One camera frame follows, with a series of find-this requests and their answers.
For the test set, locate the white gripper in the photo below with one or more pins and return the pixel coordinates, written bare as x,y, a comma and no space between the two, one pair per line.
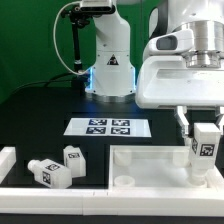
166,82

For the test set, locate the white square tabletop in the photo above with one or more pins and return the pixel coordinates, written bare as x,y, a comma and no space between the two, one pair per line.
149,166

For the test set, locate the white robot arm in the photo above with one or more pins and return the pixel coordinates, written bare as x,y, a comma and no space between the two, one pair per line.
112,75

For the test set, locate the white U-shaped fence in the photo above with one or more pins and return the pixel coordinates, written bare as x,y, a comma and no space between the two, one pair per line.
128,201

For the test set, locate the white tag sheet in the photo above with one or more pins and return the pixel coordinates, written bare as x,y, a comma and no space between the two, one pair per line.
108,127

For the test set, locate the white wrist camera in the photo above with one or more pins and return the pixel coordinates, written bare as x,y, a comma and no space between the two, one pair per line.
174,43

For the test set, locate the black camera stand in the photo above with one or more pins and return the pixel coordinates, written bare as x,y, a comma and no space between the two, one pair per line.
80,14

